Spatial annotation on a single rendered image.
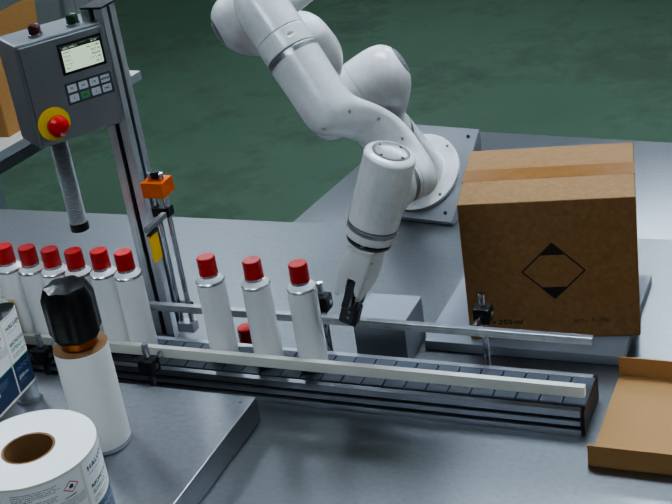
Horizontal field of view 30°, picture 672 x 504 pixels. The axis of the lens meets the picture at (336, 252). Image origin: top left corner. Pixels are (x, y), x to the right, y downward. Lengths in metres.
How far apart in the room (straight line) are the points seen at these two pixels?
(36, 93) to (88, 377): 0.52
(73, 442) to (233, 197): 3.42
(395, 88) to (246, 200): 2.72
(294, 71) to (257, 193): 3.24
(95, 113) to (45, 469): 0.72
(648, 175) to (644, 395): 0.90
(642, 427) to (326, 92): 0.73
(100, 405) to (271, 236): 0.90
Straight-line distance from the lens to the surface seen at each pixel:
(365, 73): 2.49
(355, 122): 2.01
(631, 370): 2.18
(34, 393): 2.30
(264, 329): 2.19
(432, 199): 2.79
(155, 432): 2.13
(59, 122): 2.23
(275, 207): 5.06
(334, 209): 2.92
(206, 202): 5.23
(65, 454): 1.87
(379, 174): 1.93
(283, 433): 2.14
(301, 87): 2.00
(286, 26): 2.03
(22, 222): 3.21
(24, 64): 2.22
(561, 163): 2.29
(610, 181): 2.21
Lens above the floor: 2.02
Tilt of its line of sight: 26 degrees down
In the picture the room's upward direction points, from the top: 9 degrees counter-clockwise
